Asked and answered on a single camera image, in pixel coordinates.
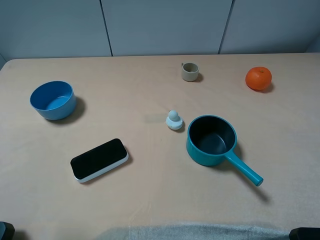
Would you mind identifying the beige ceramic mug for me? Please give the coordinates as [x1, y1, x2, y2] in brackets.
[181, 62, 200, 82]

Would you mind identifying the black object bottom right corner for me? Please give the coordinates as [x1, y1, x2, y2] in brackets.
[289, 227, 320, 240]

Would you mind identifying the orange tangerine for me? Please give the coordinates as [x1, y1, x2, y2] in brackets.
[245, 66, 272, 91]

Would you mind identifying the black white-edged rectangular box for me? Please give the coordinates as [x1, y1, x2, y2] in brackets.
[70, 138, 129, 183]

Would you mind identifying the grey cloth at table edge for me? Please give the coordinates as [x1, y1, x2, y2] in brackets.
[96, 222, 290, 240]

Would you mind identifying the blue bowl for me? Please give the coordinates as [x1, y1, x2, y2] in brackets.
[29, 81, 77, 121]

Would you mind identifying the white toy duck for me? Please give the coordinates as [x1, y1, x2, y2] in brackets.
[165, 110, 184, 130]

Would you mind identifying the teal saucepan with handle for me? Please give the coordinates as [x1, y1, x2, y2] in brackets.
[186, 115, 264, 187]

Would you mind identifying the black object bottom left corner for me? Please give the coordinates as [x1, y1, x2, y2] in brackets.
[0, 221, 15, 240]

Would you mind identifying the black object corner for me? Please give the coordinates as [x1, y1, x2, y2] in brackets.
[289, 227, 320, 240]
[0, 221, 15, 240]

